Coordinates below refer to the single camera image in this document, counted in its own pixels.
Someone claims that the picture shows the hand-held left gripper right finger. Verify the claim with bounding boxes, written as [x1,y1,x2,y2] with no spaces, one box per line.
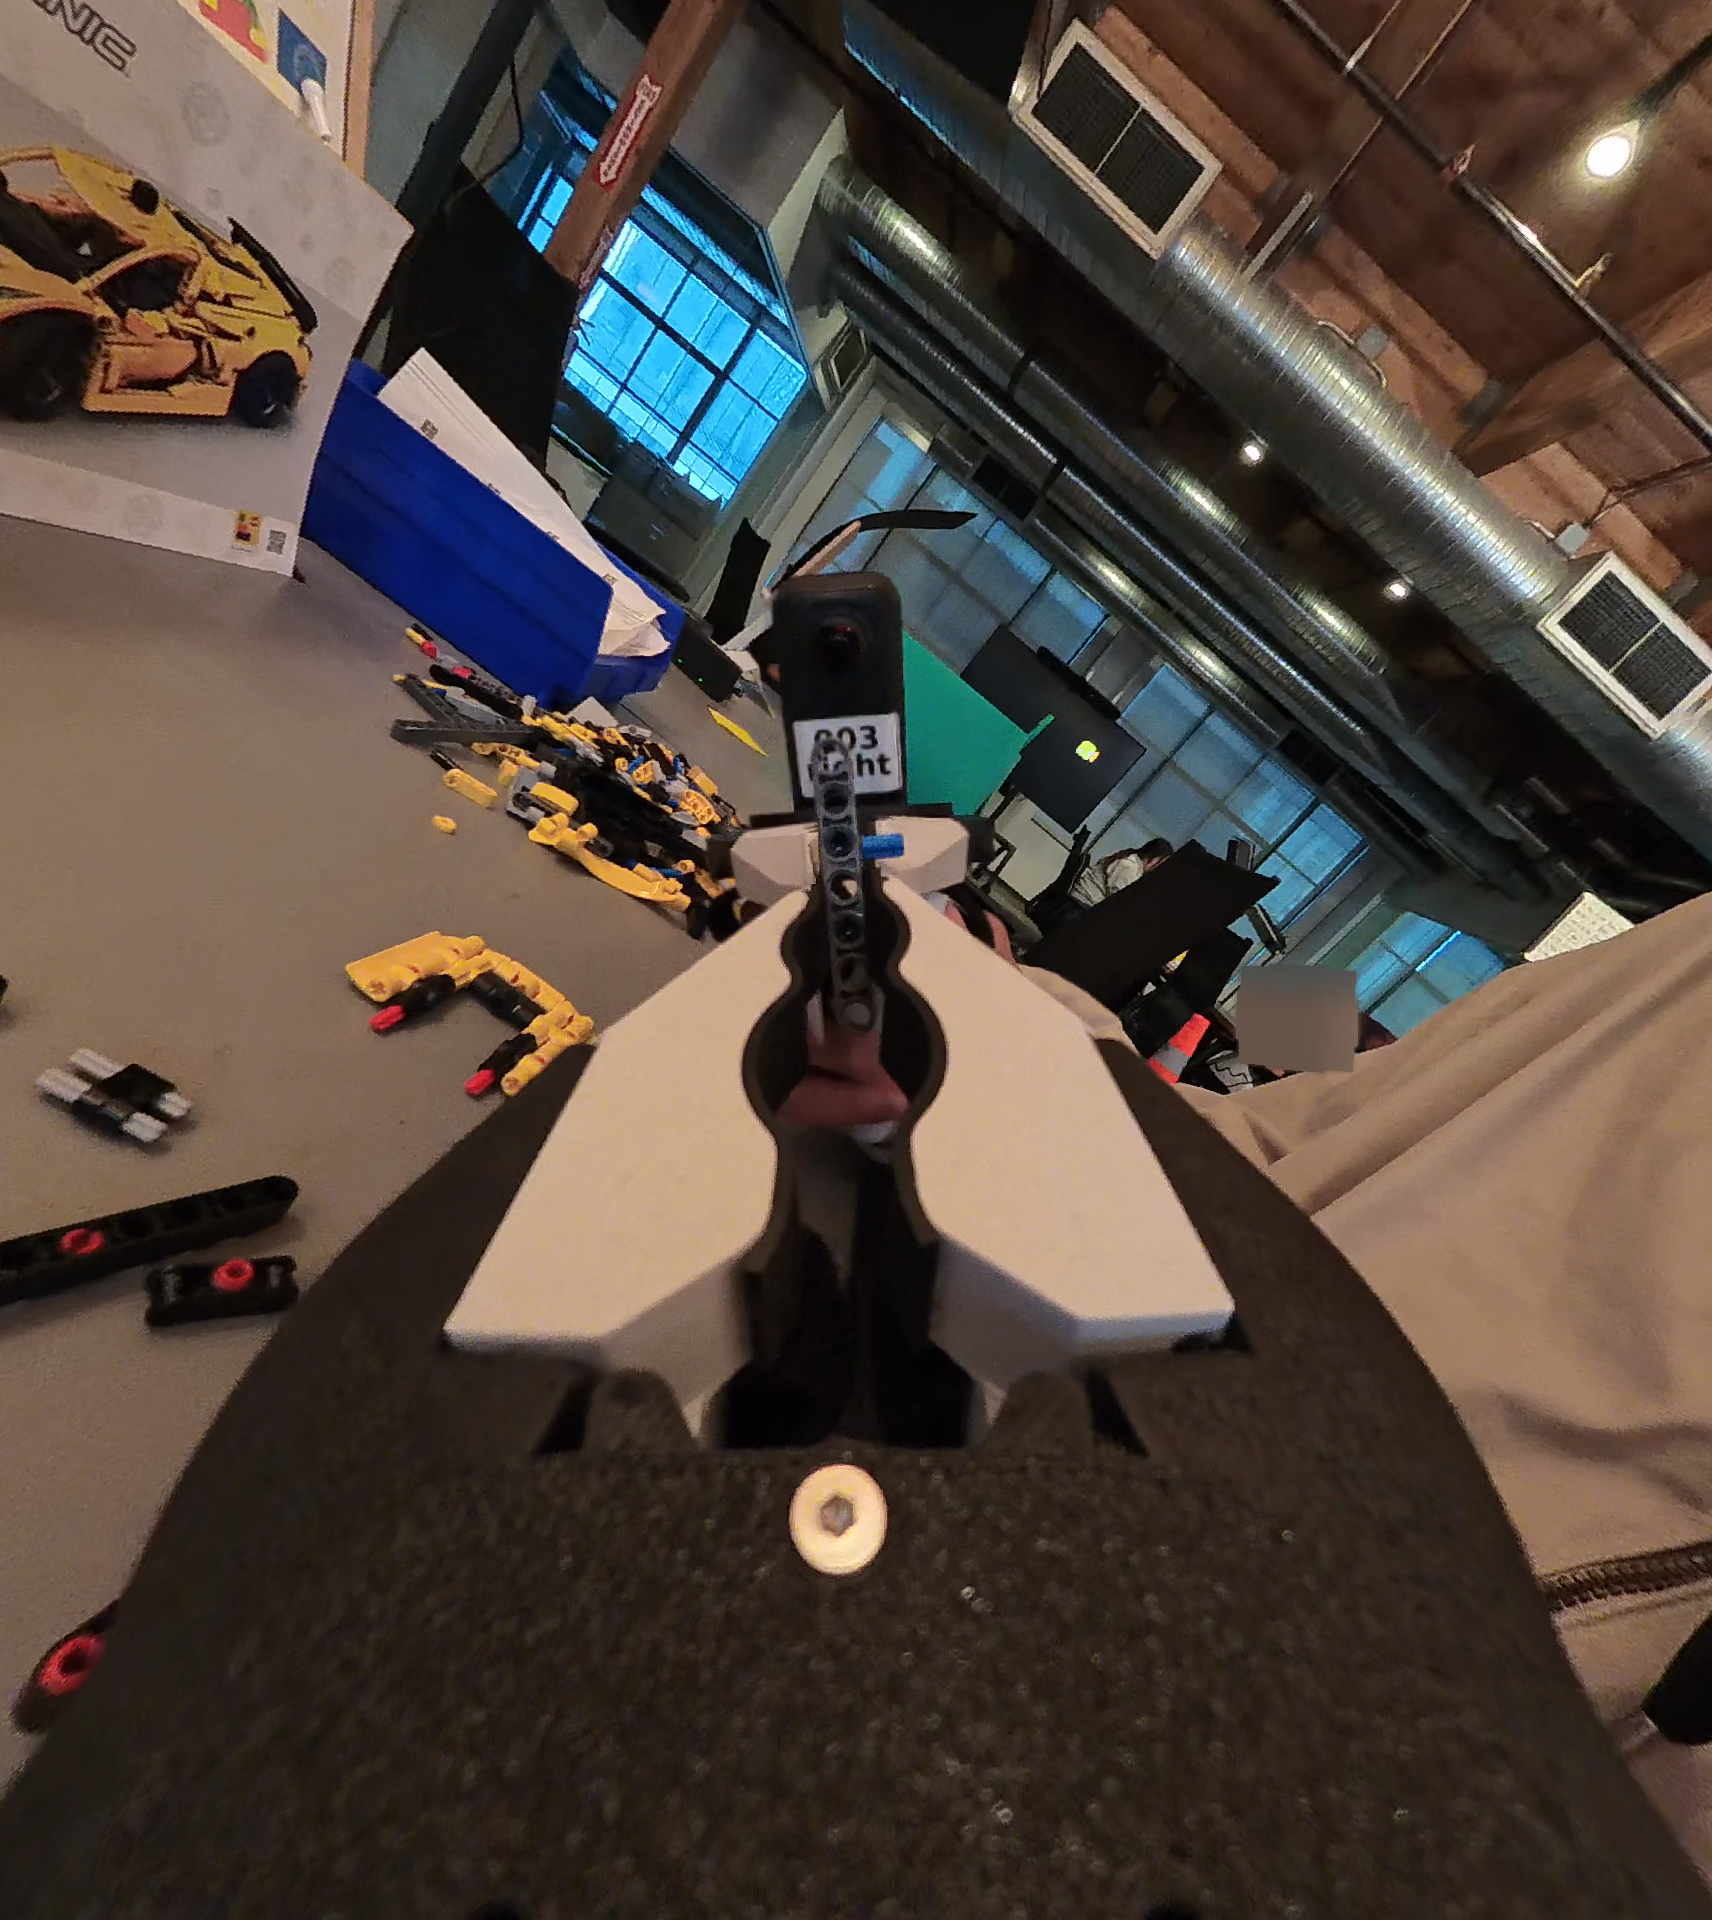
[877,882,1238,1447]

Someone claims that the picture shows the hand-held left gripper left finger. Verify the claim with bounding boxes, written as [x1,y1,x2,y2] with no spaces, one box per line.
[441,885,815,1447]

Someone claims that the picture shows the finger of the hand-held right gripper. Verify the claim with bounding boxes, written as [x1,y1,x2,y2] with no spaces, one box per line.
[728,825,819,911]
[873,819,977,901]

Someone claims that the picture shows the black frame grey pins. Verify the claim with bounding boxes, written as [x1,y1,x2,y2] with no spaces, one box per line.
[813,776,880,1041]

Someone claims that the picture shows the yellow toy car hood assembly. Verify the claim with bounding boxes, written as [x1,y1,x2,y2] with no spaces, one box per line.
[341,931,600,1101]

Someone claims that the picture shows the grey desk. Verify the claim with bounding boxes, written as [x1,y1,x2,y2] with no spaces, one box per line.
[0,494,797,1879]

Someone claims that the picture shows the person's right hand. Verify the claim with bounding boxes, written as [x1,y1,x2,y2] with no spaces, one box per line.
[778,907,1018,1150]

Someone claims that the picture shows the green folded board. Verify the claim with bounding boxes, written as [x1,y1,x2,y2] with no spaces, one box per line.
[897,631,1056,822]

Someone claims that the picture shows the pile of yellow black bricks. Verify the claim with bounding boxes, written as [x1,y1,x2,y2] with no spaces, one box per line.
[389,623,747,942]

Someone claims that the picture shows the black monitor screen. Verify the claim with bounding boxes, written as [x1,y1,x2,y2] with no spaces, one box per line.
[960,625,1150,830]

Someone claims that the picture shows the large paned window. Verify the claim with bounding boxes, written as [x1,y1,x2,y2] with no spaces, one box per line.
[492,60,815,508]

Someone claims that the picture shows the white paper sheets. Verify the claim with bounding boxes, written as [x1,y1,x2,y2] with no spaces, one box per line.
[376,349,673,663]

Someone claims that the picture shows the short black beam red pin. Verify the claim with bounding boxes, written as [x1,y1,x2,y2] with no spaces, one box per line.
[141,1254,304,1330]

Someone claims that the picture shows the blue plastic bin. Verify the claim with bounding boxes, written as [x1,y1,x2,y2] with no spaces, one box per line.
[299,360,687,708]

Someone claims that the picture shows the person's beige jacket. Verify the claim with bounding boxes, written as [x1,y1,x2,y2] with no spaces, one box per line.
[1177,862,1712,1920]

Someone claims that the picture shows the black standing panel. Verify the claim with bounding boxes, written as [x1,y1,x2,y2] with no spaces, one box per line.
[381,180,573,471]

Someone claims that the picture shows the black connector white axles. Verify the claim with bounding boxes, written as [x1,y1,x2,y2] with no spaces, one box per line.
[35,1047,195,1152]

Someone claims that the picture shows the white notice sheet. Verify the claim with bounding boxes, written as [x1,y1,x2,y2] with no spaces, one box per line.
[1520,890,1641,966]

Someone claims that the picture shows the white vent grille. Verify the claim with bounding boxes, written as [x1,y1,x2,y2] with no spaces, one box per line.
[1009,18,1228,260]
[1534,548,1712,740]

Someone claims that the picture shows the instruction booklet car picture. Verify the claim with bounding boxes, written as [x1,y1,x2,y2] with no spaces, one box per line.
[0,0,415,580]

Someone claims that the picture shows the white instruction sheet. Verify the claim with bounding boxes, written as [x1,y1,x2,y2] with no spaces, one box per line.
[188,0,356,145]

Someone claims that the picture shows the wooden post red sign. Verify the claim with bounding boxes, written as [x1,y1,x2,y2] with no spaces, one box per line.
[539,0,755,291]

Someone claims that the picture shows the silver air duct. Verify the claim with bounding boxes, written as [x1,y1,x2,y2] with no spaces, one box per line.
[817,156,1712,890]

